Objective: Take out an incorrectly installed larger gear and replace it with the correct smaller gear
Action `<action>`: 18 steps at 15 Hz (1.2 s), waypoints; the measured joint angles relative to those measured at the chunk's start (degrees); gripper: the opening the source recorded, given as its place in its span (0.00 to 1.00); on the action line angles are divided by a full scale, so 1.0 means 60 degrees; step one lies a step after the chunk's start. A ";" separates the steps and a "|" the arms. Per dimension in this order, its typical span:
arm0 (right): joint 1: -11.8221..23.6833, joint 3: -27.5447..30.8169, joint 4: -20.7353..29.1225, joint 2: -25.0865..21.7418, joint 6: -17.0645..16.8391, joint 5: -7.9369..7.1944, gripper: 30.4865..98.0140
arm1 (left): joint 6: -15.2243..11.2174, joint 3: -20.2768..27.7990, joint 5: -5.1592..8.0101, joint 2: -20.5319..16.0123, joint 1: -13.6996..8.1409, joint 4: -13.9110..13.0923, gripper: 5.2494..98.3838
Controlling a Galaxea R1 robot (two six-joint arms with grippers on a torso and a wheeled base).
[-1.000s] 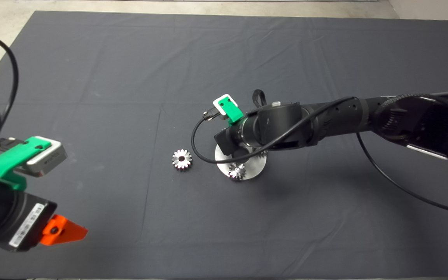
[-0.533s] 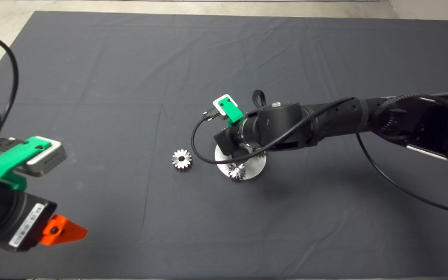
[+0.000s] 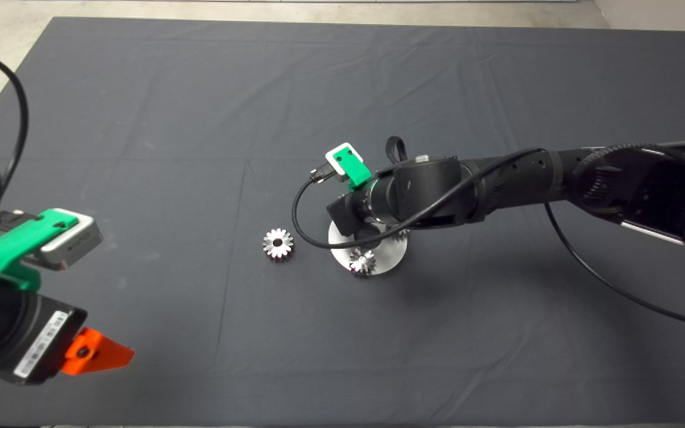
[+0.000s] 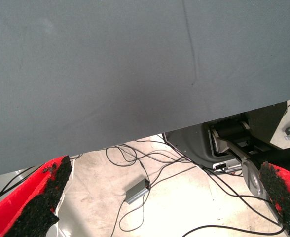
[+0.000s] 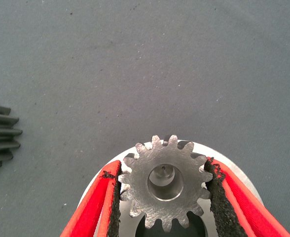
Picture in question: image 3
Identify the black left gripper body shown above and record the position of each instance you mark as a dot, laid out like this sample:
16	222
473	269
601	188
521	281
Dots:
30	345

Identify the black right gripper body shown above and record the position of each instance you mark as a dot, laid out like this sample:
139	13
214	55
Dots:
351	214

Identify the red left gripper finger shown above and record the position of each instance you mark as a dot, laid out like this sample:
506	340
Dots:
101	355

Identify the larger steel gear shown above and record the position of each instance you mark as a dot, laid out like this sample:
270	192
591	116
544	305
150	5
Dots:
270	250

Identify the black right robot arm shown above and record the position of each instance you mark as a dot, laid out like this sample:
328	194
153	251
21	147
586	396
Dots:
497	184

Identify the small steel gear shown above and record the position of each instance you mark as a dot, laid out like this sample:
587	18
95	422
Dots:
403	236
368	267

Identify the round metal plate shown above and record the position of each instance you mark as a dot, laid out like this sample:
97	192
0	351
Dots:
390	261

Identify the dark grey table cloth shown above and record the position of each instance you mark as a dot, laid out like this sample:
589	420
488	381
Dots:
259	89

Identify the green right camera mount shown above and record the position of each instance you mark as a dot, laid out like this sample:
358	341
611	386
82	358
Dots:
351	166

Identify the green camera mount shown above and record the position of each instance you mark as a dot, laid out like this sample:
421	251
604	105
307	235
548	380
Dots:
9	244
351	166

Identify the silver right camera box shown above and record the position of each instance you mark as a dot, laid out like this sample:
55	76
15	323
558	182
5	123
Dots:
330	156

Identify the silver camera box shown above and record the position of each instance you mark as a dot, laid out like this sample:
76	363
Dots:
330	156
78	244

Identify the green left camera mount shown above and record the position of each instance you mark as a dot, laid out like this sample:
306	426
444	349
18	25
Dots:
9	244

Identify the silver left camera box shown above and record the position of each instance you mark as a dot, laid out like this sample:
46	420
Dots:
78	244

